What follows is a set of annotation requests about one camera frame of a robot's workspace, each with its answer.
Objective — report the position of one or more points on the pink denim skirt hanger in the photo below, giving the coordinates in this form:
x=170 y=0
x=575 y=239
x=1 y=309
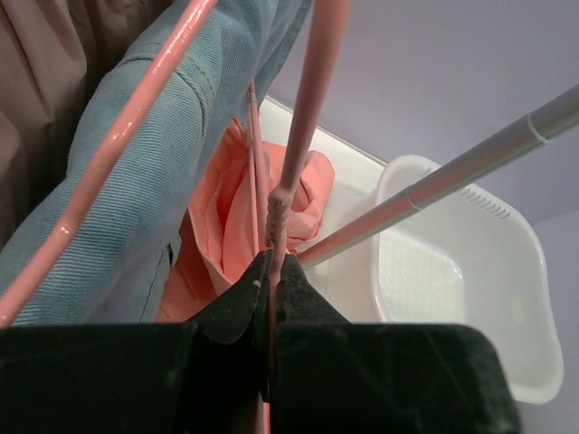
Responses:
x=106 y=156

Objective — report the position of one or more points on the coral pink skirt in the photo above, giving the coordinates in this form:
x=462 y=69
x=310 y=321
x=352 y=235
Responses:
x=218 y=242

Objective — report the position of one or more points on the white plastic basin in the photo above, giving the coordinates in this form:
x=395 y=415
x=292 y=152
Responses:
x=469 y=259

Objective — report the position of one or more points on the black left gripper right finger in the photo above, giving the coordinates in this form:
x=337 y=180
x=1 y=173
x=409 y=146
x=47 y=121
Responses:
x=334 y=376

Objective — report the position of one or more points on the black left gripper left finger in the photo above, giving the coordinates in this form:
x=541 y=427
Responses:
x=204 y=375

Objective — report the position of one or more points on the white clothes rack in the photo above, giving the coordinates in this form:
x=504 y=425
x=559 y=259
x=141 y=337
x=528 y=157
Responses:
x=536 y=129

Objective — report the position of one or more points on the dusty pink dress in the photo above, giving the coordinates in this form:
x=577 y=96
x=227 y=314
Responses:
x=53 y=55

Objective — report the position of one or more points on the blue denim skirt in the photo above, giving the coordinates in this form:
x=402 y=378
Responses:
x=116 y=267

